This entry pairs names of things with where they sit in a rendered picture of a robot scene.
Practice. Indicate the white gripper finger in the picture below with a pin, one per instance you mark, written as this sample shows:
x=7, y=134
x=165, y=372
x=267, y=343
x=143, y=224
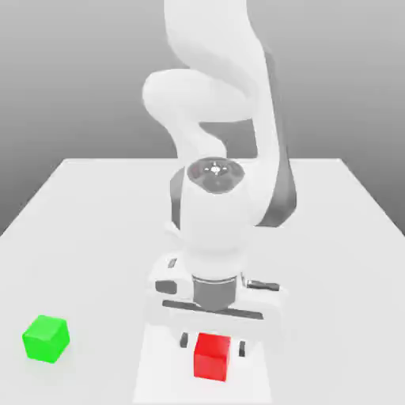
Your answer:
x=242, y=348
x=183, y=340

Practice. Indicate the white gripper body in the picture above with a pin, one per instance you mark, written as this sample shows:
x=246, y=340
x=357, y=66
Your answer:
x=177, y=319

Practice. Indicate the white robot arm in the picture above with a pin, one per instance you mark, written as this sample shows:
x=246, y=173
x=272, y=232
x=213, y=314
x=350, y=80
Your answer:
x=215, y=221

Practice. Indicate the small red cube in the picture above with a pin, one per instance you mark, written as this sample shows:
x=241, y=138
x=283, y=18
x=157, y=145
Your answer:
x=210, y=357

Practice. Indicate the small green cube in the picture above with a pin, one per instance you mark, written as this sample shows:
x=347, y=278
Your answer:
x=46, y=340

